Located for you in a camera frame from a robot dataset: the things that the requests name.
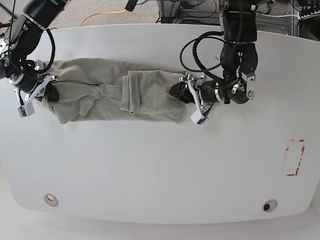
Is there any right table grommet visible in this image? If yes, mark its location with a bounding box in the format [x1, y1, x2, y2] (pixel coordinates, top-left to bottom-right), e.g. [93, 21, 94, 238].
[262, 199, 278, 213]

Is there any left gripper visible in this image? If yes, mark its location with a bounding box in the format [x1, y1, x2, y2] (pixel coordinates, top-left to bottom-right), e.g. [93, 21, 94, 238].
[169, 80, 222, 104]

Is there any aluminium frame base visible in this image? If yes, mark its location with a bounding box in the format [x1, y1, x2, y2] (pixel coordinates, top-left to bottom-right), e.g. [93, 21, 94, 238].
[155, 0, 188, 24]

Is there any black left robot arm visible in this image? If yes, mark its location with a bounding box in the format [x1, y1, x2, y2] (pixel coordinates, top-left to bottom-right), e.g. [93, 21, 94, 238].
[189, 0, 258, 104]

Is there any red tape rectangle marking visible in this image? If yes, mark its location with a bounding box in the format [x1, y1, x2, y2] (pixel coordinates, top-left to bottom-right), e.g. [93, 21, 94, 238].
[283, 139, 306, 177]

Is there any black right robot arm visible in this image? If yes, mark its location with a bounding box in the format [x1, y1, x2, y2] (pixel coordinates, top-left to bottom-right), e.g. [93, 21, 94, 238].
[0, 0, 184, 107]

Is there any table grommet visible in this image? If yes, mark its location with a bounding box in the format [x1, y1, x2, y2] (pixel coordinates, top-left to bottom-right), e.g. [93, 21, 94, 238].
[44, 194, 59, 207]
[262, 199, 278, 213]

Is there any beige T-shirt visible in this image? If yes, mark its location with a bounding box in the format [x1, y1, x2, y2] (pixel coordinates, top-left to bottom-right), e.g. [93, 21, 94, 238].
[38, 58, 187, 124]

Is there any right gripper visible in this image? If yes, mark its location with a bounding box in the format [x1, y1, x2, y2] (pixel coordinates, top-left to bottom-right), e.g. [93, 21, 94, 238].
[13, 74, 60, 102]

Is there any yellow cable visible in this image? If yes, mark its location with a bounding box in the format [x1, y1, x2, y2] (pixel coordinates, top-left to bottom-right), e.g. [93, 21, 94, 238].
[79, 8, 127, 28]

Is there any white power strip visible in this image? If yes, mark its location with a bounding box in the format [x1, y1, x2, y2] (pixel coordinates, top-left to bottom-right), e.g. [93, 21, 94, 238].
[297, 5, 320, 20]

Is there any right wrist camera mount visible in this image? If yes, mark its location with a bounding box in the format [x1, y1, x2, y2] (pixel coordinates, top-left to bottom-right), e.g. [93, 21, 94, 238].
[14, 75, 56, 118]

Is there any left table grommet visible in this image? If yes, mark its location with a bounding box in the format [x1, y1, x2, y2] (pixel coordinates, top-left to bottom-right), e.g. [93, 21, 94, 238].
[44, 194, 59, 207]

